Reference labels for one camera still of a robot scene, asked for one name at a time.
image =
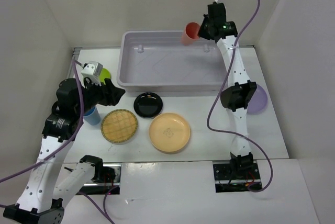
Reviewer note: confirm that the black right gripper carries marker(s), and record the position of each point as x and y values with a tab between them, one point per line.
202	33

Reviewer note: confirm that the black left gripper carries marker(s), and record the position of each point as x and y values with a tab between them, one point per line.
111	94

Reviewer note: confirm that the pink plastic cup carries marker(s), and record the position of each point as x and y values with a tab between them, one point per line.
190	33

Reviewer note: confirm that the green plastic plate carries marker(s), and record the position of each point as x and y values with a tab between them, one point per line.
105	74

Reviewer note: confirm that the blue plastic cup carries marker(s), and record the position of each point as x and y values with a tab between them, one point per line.
92	116

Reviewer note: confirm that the orange plastic plate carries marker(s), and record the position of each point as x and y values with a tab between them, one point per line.
169	132

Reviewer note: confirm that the grey plastic bin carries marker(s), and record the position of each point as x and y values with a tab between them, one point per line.
157	61

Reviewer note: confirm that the woven bamboo plate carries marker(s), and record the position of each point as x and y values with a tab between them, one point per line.
119	126

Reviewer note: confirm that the black glossy plate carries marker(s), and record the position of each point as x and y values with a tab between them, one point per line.
148	105

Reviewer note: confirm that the purple plastic plate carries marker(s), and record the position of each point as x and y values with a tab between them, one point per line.
258	101

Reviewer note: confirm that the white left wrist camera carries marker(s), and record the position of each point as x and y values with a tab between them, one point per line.
92	70

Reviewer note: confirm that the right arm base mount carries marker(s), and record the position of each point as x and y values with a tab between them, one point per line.
227	181

